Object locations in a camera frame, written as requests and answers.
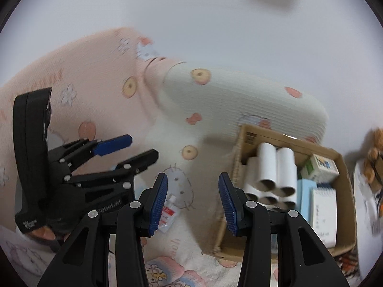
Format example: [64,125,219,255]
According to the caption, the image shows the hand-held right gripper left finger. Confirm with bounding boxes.
[36,172,169,287]

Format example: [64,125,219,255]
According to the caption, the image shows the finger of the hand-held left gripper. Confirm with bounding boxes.
[64,149,159,188]
[48,134,133,172]

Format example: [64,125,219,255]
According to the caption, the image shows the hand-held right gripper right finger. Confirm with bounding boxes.
[218,172,350,287]

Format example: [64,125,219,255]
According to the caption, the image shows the small clear red-label bottle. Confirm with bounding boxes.
[156,194,180,234]

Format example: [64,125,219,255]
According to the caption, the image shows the stack of white rolls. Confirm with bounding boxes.
[242,142,298,213]

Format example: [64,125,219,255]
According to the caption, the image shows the light blue tissue pack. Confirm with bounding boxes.
[296,179,318,216]

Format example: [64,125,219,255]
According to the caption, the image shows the brown cardboard box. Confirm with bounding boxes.
[214,125,357,259]

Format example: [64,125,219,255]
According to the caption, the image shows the person's left hand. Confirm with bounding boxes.
[28,227,65,243]

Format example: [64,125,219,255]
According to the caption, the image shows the cream cartoon bed sheet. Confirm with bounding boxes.
[64,120,249,287]

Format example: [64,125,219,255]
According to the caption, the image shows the colourful cartoon printed cloth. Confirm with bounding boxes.
[144,255,207,287]

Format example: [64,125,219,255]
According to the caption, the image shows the pink printed blanket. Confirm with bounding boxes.
[0,27,187,237]

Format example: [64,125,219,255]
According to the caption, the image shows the white spiral notebook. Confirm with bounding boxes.
[310,185,338,247]

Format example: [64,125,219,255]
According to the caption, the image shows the green and white carton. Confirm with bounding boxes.
[300,153,340,183]

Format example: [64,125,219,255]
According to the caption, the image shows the cream printed pillow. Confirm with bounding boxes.
[163,66,329,145]

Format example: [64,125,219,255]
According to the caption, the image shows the brown teddy bear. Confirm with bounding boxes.
[363,128,383,186]

